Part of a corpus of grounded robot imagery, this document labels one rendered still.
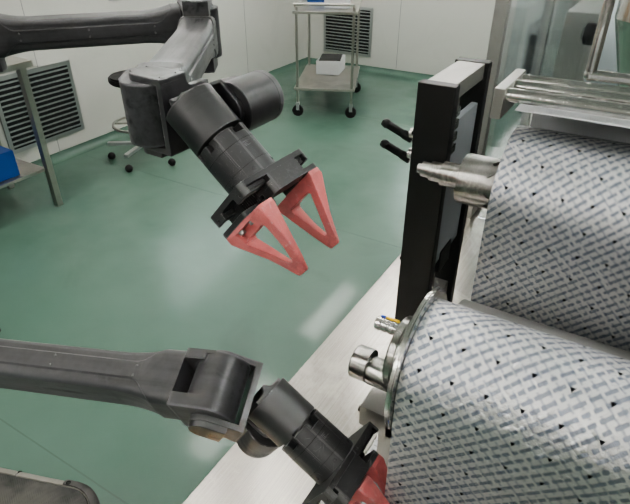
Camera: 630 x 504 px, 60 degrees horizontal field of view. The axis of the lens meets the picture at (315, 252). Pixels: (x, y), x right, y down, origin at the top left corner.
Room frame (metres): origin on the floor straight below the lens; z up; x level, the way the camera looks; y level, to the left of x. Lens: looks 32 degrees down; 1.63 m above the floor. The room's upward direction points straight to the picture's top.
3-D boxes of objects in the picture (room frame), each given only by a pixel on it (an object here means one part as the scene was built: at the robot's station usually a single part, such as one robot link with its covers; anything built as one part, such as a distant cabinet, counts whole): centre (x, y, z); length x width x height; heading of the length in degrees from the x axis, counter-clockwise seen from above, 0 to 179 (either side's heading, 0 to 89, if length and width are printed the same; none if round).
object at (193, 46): (0.76, 0.18, 1.45); 0.43 x 0.06 x 0.11; 2
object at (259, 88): (0.59, 0.12, 1.44); 0.12 x 0.12 x 0.09; 57
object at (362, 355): (0.47, -0.06, 1.18); 0.04 x 0.02 x 0.04; 149
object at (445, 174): (0.66, -0.16, 1.33); 0.06 x 0.03 x 0.03; 59
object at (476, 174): (0.63, -0.21, 1.33); 0.06 x 0.06 x 0.06; 59
